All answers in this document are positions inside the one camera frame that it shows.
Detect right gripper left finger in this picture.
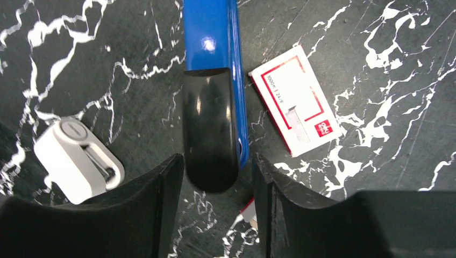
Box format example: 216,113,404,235
1,154,184,257

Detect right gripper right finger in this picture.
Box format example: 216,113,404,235
252,154,455,257

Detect staple box tray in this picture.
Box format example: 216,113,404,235
240,198,258,230

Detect blue stapler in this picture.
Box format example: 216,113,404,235
182,0,250,194

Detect red white staple box sleeve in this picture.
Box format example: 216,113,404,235
249,45,342,157

